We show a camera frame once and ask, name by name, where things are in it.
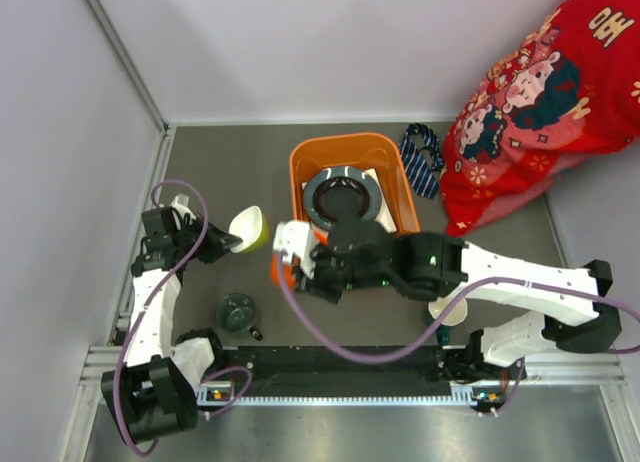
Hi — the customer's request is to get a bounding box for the black base bar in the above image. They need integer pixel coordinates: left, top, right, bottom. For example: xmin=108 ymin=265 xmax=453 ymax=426
xmin=199 ymin=345 xmax=529 ymax=398

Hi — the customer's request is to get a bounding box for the aluminium frame rail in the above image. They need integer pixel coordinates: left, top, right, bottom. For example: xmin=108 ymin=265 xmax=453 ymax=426
xmin=59 ymin=0 xmax=176 ymax=462

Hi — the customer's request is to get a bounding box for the blue-grey round plate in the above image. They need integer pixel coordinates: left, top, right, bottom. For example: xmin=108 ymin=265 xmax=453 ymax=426
xmin=302 ymin=165 xmax=389 ymax=231

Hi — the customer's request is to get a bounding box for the blue striped necktie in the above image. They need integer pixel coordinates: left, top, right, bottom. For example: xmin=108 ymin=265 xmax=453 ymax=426
xmin=398 ymin=123 xmax=444 ymax=199

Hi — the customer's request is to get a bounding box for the white square bowl orange rim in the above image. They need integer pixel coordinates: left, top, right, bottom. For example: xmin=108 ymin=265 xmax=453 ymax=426
xmin=229 ymin=205 xmax=269 ymax=254

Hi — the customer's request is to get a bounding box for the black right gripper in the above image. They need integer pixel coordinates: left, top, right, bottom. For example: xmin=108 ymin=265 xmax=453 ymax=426
xmin=292 ymin=241 xmax=393 ymax=304

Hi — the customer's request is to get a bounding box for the orange plastic bin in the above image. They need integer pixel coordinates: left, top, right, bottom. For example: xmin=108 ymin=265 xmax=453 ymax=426
xmin=289 ymin=132 xmax=420 ymax=234

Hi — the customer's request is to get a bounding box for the white square plate black rim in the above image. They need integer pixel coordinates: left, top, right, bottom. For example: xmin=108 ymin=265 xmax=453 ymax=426
xmin=300 ymin=167 xmax=399 ymax=233

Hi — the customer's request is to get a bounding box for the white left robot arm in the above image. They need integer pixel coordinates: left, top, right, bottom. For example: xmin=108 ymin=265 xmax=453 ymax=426
xmin=101 ymin=202 xmax=240 ymax=450

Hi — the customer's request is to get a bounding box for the red patterned cloth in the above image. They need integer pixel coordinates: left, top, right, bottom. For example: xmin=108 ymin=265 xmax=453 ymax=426
xmin=440 ymin=0 xmax=639 ymax=236

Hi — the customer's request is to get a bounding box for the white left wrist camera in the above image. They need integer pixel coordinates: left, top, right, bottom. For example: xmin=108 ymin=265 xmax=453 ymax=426
xmin=170 ymin=193 xmax=196 ymax=225

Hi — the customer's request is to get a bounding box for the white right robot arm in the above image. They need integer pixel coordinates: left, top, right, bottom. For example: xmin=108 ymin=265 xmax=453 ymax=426
xmin=273 ymin=220 xmax=621 ymax=380

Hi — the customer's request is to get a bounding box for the black round plate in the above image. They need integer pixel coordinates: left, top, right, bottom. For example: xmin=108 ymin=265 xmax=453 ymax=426
xmin=312 ymin=177 xmax=370 ymax=222

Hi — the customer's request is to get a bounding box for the green mug white inside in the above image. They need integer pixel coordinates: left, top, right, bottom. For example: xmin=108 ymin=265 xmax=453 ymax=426
xmin=424 ymin=298 xmax=468 ymax=346

